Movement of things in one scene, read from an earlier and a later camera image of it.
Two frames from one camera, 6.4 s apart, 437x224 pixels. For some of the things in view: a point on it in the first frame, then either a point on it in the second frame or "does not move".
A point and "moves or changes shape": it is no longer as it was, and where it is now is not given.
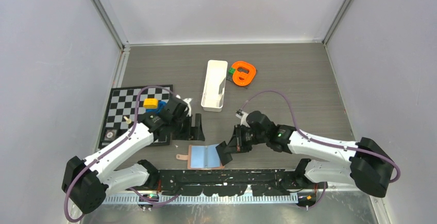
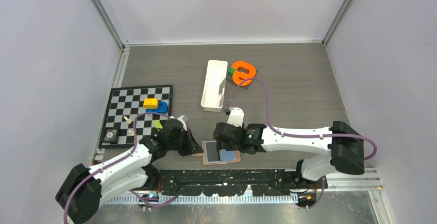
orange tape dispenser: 237,74 does not move
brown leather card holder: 202,156 moves or changes shape
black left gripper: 194,133 to 191,147
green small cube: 231,71 does not move
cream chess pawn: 128,121 does not move
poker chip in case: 110,135 does not move
